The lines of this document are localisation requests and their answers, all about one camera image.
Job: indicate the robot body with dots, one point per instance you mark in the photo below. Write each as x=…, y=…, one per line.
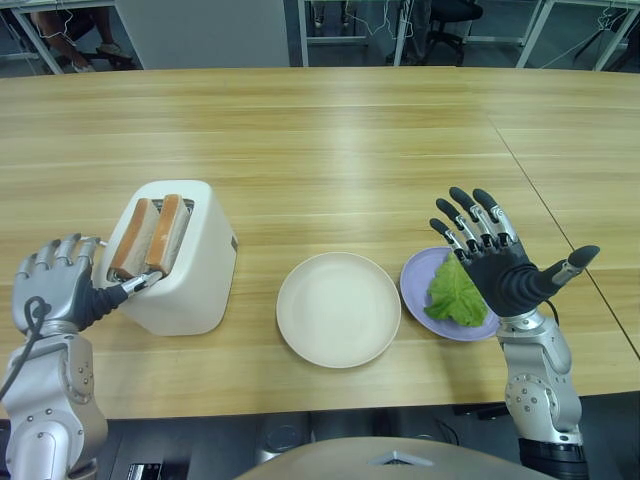
x=395, y=459

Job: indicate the cream plate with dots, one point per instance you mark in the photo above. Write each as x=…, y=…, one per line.
x=338, y=310

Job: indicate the bread slice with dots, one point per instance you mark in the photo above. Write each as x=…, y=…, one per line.
x=167, y=235
x=131, y=240

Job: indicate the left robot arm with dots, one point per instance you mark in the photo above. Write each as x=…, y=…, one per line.
x=47, y=400

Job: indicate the purple plate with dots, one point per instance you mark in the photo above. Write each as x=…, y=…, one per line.
x=430, y=312

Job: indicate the cream toaster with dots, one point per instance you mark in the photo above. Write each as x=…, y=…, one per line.
x=192, y=280

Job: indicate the person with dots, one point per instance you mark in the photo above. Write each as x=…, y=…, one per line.
x=75, y=35

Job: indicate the black office chair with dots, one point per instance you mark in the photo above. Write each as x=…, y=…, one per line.
x=452, y=25

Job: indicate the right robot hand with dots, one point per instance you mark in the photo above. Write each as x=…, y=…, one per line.
x=505, y=280

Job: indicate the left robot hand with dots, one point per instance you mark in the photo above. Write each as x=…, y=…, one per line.
x=62, y=292

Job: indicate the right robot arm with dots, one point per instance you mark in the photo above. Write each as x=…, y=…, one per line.
x=542, y=380

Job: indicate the green lettuce leaf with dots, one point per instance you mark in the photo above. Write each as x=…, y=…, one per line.
x=452, y=295

